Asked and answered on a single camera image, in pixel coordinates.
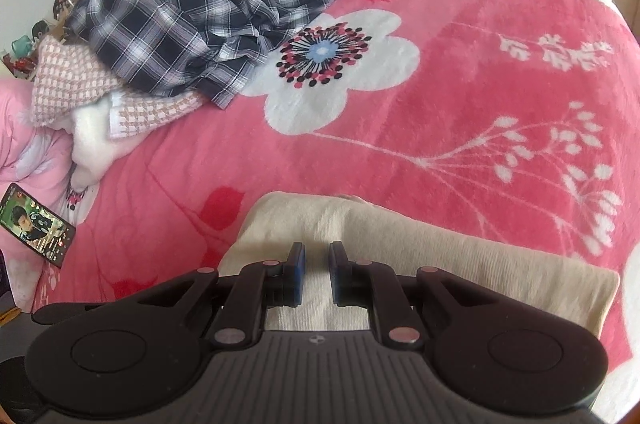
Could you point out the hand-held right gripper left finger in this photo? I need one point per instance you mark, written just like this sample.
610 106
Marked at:
298 274

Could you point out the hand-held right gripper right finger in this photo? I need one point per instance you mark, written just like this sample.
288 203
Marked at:
336 274

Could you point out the beige pants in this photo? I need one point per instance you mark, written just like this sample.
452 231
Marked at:
450 264

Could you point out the pink floral blanket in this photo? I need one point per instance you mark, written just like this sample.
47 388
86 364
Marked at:
450 79

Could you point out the white fleece garment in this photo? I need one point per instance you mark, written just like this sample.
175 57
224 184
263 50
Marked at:
95 144

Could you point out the smartphone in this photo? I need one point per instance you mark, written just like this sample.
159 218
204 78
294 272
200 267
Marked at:
35 224

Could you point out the dark plaid shirt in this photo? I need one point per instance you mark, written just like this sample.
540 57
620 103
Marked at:
175 24

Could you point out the pink quilt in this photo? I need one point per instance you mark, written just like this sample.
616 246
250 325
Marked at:
30 154

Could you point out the pink white checked garment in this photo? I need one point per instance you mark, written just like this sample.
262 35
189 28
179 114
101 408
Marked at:
70 84

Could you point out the bedside clutter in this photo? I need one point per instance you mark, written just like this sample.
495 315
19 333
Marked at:
30 39

